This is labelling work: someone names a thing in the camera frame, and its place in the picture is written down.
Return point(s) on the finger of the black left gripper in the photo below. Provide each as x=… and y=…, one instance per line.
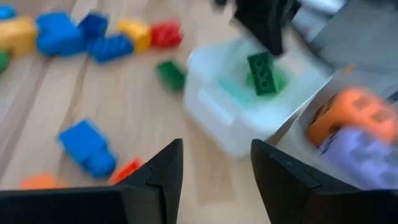
x=248, y=15
x=273, y=25

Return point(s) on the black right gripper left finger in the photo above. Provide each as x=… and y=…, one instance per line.
x=158, y=193

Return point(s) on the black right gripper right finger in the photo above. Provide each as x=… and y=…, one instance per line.
x=280, y=193

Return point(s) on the red-orange studded brick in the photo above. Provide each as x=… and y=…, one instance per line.
x=124, y=172

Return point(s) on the dark green long brick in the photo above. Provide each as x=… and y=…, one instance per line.
x=262, y=74

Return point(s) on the red small toy brick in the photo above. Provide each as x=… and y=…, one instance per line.
x=166, y=34

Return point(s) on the purple foam dice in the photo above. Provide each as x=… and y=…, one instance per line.
x=357, y=158

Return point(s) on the blue rounded toy block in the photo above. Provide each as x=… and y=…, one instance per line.
x=84, y=144

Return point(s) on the dark green small brick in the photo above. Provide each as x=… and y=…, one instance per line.
x=171, y=74

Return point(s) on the orange foam dice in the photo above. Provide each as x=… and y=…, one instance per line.
x=351, y=112

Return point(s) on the yellow small toy brick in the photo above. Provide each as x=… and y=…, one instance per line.
x=135, y=32

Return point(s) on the blue long studded brick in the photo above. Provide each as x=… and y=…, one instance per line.
x=112, y=48

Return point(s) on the dark blue square brick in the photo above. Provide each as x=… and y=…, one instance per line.
x=94, y=25

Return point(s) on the green large toy block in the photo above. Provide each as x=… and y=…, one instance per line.
x=3, y=60

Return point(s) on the yellow large toy block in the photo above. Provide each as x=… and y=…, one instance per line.
x=17, y=35

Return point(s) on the light blue large toy block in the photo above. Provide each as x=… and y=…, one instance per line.
x=6, y=12

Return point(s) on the white plastic bin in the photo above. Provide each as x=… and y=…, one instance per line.
x=224, y=124

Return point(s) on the grey plastic bin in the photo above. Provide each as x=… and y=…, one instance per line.
x=363, y=79

